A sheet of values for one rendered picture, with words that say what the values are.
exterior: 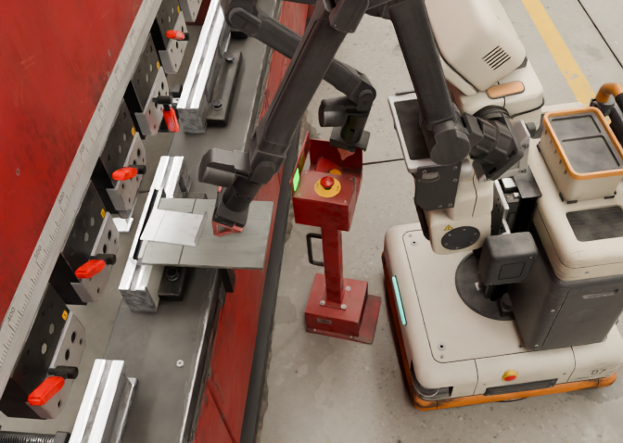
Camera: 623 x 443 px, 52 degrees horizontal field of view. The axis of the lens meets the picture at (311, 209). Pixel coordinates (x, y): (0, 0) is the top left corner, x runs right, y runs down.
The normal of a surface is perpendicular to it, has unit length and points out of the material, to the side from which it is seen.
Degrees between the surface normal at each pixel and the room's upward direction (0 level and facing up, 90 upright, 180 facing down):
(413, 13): 96
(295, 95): 89
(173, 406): 0
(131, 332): 0
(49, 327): 90
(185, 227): 0
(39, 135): 90
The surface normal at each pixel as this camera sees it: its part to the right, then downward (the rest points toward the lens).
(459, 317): -0.06, -0.62
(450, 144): 0.11, 0.78
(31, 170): 0.99, 0.04
